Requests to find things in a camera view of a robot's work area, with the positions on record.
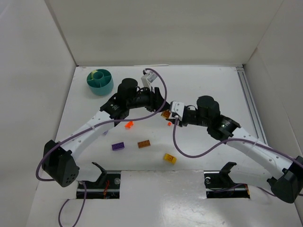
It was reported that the light green lego piece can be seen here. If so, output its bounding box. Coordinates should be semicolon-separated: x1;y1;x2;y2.
90;70;98;79

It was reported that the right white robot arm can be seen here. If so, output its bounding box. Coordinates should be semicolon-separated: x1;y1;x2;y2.
170;96;303;203

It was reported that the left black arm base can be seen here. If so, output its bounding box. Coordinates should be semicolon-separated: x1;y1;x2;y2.
76;162;121;200

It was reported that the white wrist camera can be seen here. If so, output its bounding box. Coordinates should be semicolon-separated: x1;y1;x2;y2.
169;101;185;121
141;71;158;90

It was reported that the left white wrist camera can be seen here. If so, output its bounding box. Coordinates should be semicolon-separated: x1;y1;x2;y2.
141;71;158;90

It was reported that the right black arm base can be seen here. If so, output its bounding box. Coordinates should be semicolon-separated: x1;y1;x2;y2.
204;162;250;199

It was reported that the yellow lego brick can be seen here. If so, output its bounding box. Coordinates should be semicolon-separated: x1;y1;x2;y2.
163;153;177;165

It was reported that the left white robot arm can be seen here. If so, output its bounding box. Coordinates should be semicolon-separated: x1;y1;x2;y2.
41;78;169;187

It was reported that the teal round divided container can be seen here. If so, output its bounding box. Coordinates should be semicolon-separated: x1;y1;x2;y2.
86;69;114;96

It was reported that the orange translucent lego brick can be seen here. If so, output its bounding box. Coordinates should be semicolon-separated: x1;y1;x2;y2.
161;110;171;119

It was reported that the aluminium rail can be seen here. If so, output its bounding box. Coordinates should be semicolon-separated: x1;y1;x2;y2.
236;67;267;144

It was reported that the red orange lego piece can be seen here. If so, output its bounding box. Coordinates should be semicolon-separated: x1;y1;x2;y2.
125;121;134;129

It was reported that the purple long lego brick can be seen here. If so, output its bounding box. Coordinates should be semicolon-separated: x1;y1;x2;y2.
111;142;125;151

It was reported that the brown flat lego plate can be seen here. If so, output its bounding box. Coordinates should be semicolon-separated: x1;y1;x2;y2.
137;140;151;149

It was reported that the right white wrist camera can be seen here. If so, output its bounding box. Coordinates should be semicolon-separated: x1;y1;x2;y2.
169;101;185;121

